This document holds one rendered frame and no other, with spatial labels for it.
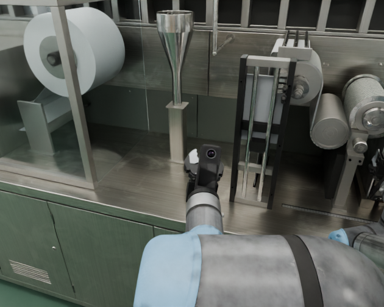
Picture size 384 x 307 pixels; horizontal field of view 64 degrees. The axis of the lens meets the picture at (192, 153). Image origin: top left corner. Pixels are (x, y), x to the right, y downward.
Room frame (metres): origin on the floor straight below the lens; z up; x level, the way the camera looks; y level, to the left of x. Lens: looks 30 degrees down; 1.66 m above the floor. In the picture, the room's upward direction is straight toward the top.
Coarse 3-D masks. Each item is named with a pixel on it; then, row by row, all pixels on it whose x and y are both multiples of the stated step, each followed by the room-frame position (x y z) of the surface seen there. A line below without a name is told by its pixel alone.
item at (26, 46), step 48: (0, 48) 1.10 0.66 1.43; (48, 48) 1.04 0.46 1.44; (96, 48) 1.17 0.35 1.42; (0, 96) 1.12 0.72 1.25; (48, 96) 1.05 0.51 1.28; (96, 96) 1.13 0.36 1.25; (144, 96) 1.51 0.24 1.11; (0, 144) 1.15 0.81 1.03; (48, 144) 1.07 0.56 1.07; (96, 144) 1.08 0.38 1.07
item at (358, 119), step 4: (368, 104) 0.93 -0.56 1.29; (372, 104) 0.92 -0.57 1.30; (376, 104) 0.92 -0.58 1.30; (380, 104) 0.92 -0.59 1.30; (360, 108) 0.93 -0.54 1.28; (364, 108) 0.93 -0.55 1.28; (368, 108) 0.93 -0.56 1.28; (360, 112) 0.93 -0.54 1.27; (356, 116) 0.93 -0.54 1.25; (360, 116) 0.93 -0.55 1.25; (356, 120) 0.93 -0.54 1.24; (360, 120) 0.93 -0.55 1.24; (356, 124) 0.93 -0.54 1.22; (360, 124) 0.93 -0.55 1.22; (360, 128) 0.93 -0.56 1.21; (364, 128) 0.92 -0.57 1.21; (368, 132) 0.92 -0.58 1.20; (372, 132) 0.92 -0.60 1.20; (376, 132) 0.91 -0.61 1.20; (380, 132) 0.91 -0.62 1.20
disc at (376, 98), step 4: (372, 96) 0.93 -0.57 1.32; (376, 96) 0.93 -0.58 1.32; (380, 96) 0.92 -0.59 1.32; (364, 100) 0.94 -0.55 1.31; (368, 100) 0.93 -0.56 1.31; (372, 100) 0.93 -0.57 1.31; (376, 100) 0.93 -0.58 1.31; (380, 100) 0.92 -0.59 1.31; (360, 104) 0.94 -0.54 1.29; (364, 104) 0.93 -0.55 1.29; (356, 108) 0.94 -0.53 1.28; (352, 112) 0.94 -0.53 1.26; (356, 112) 0.94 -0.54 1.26; (352, 116) 0.94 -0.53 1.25; (352, 120) 0.94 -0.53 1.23; (352, 124) 0.94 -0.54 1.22; (352, 128) 0.94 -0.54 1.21; (356, 128) 0.94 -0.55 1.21; (368, 136) 0.92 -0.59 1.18; (372, 136) 0.92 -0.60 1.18; (376, 136) 0.92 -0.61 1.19; (380, 136) 0.91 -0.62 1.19
